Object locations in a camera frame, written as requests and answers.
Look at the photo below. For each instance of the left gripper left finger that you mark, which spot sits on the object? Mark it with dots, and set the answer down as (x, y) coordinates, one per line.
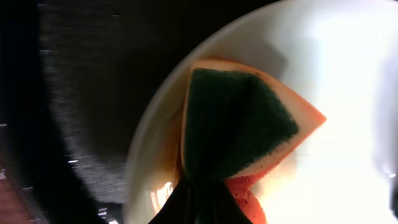
(179, 207)

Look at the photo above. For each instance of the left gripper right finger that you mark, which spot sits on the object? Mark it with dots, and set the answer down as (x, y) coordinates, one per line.
(224, 208)

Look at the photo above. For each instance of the orange green sponge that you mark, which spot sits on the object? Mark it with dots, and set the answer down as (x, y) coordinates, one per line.
(238, 122)

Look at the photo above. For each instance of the mint plate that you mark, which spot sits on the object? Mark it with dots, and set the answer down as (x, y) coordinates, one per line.
(341, 56)

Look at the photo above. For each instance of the round black tray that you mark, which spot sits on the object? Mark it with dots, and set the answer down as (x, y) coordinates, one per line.
(76, 76)

